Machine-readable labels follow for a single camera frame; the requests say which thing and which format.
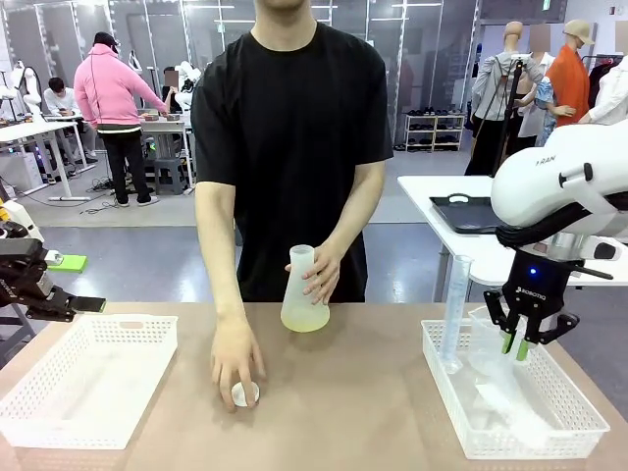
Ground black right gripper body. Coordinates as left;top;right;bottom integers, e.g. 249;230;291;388
503;247;574;321

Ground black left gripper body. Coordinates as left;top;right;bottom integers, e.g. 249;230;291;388
0;267;55;306

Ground clear measuring beaker with handle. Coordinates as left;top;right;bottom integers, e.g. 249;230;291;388
465;306;520;379

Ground clear plastic graduated cylinder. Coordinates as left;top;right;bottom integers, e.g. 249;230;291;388
439;254;473;375

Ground clear plastic funnel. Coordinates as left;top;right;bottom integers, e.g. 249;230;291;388
468;376;550;438

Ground white perforated plastic basket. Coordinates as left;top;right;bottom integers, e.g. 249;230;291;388
421;318;611;461
0;313;180;450

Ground white round flask cap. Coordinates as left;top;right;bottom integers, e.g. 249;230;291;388
231;381;260;407

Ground translucent plastic conical flask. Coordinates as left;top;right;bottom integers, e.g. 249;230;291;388
280;244;332;334

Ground person's right forearm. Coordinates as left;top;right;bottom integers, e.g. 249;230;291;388
194;220;252;323

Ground person's left forearm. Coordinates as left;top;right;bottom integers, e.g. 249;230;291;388
323;184;387;256

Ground person's right hand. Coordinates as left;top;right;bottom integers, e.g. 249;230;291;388
210;313;269;412

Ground person's left hand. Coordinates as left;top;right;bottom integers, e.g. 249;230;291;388
284;242;343;305

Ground black plastic tray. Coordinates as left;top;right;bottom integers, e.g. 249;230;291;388
429;193;511;235

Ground grey plastic step stool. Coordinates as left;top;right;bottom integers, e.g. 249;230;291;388
154;156;190;196

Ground seated person in white shirt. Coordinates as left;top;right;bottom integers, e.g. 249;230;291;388
42;77;99;166

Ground grey workbench with trays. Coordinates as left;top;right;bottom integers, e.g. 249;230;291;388
136;113;197;191

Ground person in pink hoodie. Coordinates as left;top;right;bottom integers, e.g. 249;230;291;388
73;31;171;208

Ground mannequin white shirt black skirt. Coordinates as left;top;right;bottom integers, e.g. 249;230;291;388
517;24;558;148

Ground shoe rack with shoes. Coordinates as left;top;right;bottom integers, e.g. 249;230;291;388
404;105;466;152

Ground mannequin in blue patterned dress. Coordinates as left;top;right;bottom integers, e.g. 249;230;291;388
534;77;558;112

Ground seated person in black top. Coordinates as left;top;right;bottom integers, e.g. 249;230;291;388
161;68;185;115

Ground mannequin in orange with cap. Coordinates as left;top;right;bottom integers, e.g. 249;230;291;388
544;19;598;130

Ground mannequin white jacket orange trousers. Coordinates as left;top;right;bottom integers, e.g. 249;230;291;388
586;54;628;128

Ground mannequin in grey shirt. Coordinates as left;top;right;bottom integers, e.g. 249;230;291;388
464;20;546;177

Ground person in black t-shirt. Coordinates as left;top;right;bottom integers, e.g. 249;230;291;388
189;0;394;304

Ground black metal stand frame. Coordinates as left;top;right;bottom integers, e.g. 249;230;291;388
0;313;36;370

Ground black cable hose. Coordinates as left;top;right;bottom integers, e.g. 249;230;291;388
494;198;596;247

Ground black camera tripod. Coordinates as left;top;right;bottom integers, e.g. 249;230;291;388
490;56;529;178

